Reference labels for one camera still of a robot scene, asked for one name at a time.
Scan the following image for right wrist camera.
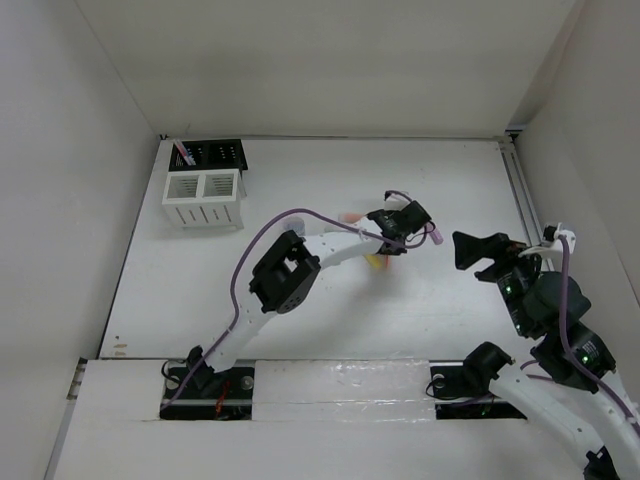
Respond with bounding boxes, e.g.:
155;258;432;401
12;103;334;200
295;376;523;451
518;222;576;259

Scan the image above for yellow highlighter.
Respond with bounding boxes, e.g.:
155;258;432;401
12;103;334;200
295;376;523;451
364;255;383;270

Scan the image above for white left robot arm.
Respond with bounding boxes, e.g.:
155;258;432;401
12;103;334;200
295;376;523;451
182;200;435;397

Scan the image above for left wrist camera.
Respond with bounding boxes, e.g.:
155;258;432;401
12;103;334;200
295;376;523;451
384;190;412;210

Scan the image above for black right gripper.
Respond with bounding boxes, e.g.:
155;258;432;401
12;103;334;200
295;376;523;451
452;228;551;335

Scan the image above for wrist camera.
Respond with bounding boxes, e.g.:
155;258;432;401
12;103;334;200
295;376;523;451
384;190;412;210
518;222;576;259

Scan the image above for purple highlighter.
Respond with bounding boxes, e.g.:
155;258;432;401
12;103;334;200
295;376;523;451
427;225;444;245

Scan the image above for white slotted organizer box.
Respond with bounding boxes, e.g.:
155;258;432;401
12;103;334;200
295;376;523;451
162;168;246;229

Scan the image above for orange highlighter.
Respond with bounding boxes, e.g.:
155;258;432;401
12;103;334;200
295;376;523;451
338;212;366;224

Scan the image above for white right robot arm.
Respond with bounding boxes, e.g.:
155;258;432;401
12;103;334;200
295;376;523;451
452;224;639;479

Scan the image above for black slotted organizer box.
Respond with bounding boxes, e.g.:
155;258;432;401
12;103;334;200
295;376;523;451
168;139;248;172

